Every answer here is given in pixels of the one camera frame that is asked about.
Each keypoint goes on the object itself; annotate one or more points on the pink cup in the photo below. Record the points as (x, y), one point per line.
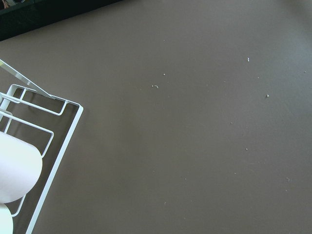
(20, 168)

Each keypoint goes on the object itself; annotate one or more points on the white cup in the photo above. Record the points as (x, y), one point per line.
(6, 220)

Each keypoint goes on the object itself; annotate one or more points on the white wire cup rack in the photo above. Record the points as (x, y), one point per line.
(46, 123)

